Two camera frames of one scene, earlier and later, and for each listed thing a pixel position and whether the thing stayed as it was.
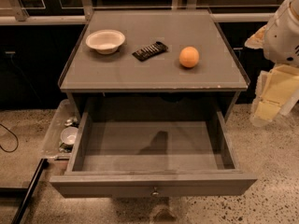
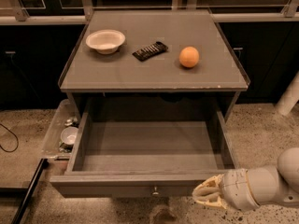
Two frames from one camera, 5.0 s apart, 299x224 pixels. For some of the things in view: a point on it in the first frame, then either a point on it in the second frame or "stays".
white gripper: [282, 40] → [237, 187]
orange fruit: [189, 57] stays
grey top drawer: [151, 154] stays
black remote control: [149, 51] stays
